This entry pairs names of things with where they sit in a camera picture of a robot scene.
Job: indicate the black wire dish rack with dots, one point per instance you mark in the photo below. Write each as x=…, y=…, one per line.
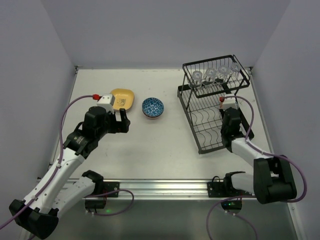
x=201, y=105

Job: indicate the blue lattice red-white bowl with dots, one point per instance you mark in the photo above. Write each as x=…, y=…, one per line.
x=152, y=107

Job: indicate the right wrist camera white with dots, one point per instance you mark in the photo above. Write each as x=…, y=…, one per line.
x=228, y=101

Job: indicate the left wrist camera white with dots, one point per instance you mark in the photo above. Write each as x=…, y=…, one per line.
x=105, y=101

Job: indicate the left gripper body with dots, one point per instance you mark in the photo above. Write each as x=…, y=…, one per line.
x=119, y=125

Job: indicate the clear glass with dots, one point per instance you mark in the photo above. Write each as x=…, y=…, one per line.
x=222, y=72
x=235, y=69
x=210, y=75
x=196, y=78

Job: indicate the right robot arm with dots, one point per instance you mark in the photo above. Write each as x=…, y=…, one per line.
x=272, y=178

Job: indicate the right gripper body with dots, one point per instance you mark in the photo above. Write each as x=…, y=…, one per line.
x=230, y=122

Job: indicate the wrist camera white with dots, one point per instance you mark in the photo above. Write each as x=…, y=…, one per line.
x=228, y=101
x=105, y=101

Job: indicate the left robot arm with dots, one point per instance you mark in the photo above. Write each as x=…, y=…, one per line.
x=39, y=212

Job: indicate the yellow panda plate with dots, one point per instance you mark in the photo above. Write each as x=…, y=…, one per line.
x=124, y=99

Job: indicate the aluminium mounting rail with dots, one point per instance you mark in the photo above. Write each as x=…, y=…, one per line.
x=167, y=189

